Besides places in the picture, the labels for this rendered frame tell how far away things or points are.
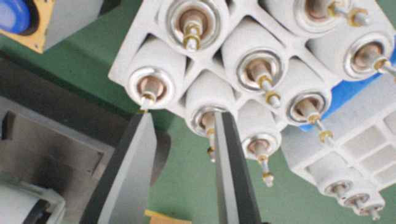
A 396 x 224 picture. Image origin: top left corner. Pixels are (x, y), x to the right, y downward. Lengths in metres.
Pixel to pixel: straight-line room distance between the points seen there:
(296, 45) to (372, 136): 0.42
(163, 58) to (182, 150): 0.53
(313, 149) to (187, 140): 0.42
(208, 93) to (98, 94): 0.44
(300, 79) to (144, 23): 0.28
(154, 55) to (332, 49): 0.27
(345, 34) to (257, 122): 0.20
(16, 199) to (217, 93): 0.35
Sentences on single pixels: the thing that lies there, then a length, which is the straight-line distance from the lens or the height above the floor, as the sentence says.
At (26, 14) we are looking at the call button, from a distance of 0.27.
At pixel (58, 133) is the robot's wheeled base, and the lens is 0.58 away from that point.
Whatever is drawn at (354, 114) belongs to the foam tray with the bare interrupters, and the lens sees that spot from 0.63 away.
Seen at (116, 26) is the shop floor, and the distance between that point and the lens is 0.58.
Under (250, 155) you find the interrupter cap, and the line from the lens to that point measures 0.43.
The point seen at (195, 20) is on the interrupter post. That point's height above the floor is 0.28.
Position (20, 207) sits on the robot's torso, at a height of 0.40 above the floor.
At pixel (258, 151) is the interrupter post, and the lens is 0.40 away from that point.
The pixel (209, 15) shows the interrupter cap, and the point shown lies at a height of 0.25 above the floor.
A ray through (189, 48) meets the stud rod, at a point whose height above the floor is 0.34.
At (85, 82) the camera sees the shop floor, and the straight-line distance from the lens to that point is 0.70.
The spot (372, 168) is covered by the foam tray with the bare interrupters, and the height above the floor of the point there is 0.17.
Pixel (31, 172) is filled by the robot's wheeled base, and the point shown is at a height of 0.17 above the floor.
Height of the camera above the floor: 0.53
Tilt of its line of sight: 52 degrees down
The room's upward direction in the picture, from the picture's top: 179 degrees counter-clockwise
